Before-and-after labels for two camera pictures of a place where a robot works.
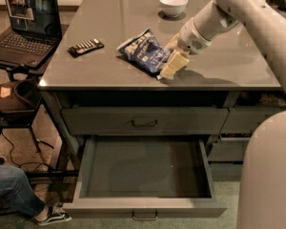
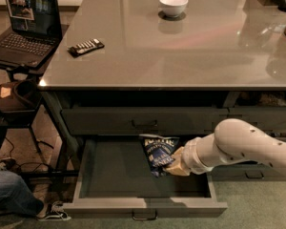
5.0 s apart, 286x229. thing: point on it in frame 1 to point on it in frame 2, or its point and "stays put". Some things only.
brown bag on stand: [22, 95] stays put
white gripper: [190, 38] to [190, 156]
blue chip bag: [146, 51] to [158, 151]
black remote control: [85, 47] stays put
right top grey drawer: [246, 120] stays put
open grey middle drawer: [145, 177] stays put
